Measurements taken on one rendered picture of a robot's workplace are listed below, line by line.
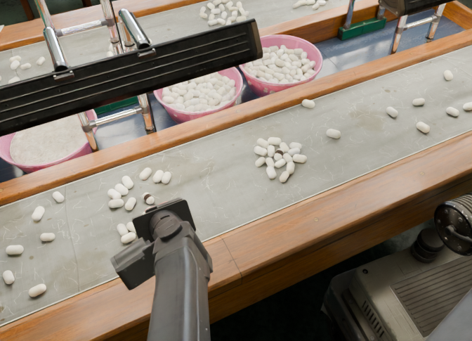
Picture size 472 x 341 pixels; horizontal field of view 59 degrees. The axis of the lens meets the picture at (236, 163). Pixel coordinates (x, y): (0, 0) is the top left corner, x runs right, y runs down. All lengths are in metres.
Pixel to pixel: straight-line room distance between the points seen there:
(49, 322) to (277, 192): 0.56
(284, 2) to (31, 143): 1.04
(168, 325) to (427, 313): 0.91
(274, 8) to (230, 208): 0.93
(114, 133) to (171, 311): 0.91
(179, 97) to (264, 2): 0.63
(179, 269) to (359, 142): 0.76
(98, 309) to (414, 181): 0.75
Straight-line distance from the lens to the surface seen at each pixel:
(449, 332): 0.29
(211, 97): 1.28
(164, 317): 0.45
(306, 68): 1.39
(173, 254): 0.55
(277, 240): 0.92
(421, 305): 1.25
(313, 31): 1.59
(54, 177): 1.12
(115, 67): 0.81
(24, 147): 1.28
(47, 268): 1.00
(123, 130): 1.30
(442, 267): 1.33
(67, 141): 1.23
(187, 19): 1.64
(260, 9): 1.69
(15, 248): 1.03
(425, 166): 1.13
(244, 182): 1.04
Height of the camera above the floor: 1.55
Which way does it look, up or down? 49 degrees down
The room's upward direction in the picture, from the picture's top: 1 degrees counter-clockwise
